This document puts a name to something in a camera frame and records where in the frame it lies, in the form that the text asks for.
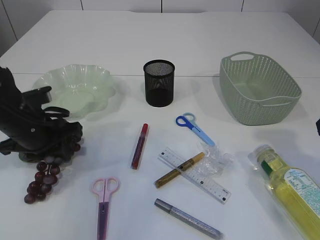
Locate red glitter pen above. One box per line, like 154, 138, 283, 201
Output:
131, 123, 149, 170

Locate purple artificial grape bunch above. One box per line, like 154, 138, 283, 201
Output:
24, 136, 82, 205

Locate blue handled scissors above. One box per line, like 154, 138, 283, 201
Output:
175, 112, 216, 147

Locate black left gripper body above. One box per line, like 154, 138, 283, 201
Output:
0, 67, 70, 151

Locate yellow tea bottle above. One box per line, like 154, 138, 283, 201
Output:
252, 144, 320, 240

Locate green woven plastic basket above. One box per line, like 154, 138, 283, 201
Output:
219, 51, 302, 126

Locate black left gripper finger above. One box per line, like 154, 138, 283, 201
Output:
53, 122, 83, 163

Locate black mesh pen holder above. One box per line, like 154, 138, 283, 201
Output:
143, 59, 175, 108

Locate light green wavy plate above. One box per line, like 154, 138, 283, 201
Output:
32, 64, 116, 121

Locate clear plastic sheet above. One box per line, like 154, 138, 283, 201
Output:
197, 142, 234, 177

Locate pink handled scissors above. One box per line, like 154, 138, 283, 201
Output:
91, 177, 120, 240

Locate gold glitter pen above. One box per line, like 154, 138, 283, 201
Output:
154, 152, 205, 189

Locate silver glitter pen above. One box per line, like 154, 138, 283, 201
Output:
154, 198, 224, 240

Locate clear plastic ruler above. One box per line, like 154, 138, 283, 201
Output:
159, 147, 231, 204

